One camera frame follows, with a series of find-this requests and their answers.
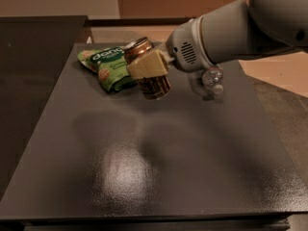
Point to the green snack bag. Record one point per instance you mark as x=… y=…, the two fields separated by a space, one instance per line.
x=110 y=67

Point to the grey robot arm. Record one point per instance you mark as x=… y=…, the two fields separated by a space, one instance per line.
x=241 y=30

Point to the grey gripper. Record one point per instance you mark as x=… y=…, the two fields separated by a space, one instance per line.
x=183 y=50

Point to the orange soda can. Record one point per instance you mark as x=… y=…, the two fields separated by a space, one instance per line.
x=151 y=88

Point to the dark side table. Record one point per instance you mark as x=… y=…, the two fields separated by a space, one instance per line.
x=33 y=51

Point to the clear plastic water bottle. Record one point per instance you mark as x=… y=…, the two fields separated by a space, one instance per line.
x=212 y=80

